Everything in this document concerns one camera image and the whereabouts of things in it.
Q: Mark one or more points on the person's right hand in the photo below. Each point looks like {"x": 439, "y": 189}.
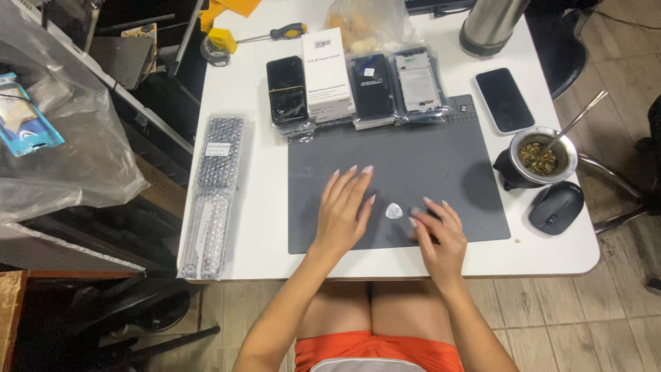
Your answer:
{"x": 443, "y": 248}

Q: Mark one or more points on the person's left hand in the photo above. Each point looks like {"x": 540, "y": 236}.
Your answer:
{"x": 341, "y": 217}

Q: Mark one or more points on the white triangular opening pick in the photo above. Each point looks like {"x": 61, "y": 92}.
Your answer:
{"x": 394, "y": 211}

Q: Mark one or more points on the grey silicone repair mat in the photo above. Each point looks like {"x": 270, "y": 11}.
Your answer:
{"x": 413, "y": 160}

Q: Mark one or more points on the person's legs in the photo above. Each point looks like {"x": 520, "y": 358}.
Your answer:
{"x": 372, "y": 310}

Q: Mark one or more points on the black computer mouse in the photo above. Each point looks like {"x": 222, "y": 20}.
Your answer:
{"x": 556, "y": 207}

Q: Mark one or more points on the orange shorts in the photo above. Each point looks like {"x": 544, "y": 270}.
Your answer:
{"x": 377, "y": 351}

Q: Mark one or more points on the long bubble wrap package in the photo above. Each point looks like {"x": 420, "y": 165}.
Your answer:
{"x": 214, "y": 196}

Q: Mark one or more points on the black mate gourd cup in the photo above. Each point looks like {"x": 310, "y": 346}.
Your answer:
{"x": 537, "y": 160}

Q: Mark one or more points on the black stickered display in bag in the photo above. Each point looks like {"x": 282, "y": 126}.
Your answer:
{"x": 373, "y": 88}

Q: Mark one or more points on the black display in clear bag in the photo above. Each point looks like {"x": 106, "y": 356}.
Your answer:
{"x": 286, "y": 90}

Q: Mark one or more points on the white cardboard screen box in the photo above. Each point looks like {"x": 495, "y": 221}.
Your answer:
{"x": 328, "y": 72}

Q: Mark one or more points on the smartphone in white case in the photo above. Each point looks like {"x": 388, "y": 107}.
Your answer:
{"x": 503, "y": 101}

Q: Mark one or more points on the metal drinking straw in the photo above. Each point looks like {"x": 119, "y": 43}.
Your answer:
{"x": 576, "y": 120}

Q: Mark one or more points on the yellow black screwdriver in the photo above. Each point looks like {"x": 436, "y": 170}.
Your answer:
{"x": 281, "y": 33}

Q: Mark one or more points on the clear plastic food bag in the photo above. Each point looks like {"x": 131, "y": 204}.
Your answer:
{"x": 369, "y": 23}

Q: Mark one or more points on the yellow plastic block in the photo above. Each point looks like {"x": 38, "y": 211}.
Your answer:
{"x": 223, "y": 40}

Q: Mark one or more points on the black office chair base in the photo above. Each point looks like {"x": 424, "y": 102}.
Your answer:
{"x": 134, "y": 310}

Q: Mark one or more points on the black stool with chrome legs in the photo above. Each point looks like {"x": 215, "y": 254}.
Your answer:
{"x": 565, "y": 57}

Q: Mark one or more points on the steel thermos flask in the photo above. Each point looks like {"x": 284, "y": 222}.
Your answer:
{"x": 490, "y": 23}

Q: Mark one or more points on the dark laptop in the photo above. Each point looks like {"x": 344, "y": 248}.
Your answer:
{"x": 439, "y": 4}

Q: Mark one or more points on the orange cloth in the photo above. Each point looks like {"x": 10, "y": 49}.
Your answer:
{"x": 227, "y": 8}

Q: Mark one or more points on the cluttered dark workbench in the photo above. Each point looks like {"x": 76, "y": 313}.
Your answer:
{"x": 134, "y": 57}

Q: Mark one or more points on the large clear plastic bag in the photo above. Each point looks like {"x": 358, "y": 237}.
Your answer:
{"x": 77, "y": 144}

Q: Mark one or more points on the blue flat packet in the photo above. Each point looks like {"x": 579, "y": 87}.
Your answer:
{"x": 23, "y": 121}

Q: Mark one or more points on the brown wooden board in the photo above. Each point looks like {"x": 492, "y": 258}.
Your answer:
{"x": 11, "y": 320}

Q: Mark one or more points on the silver phone frame in bag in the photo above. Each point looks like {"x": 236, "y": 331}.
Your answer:
{"x": 419, "y": 85}

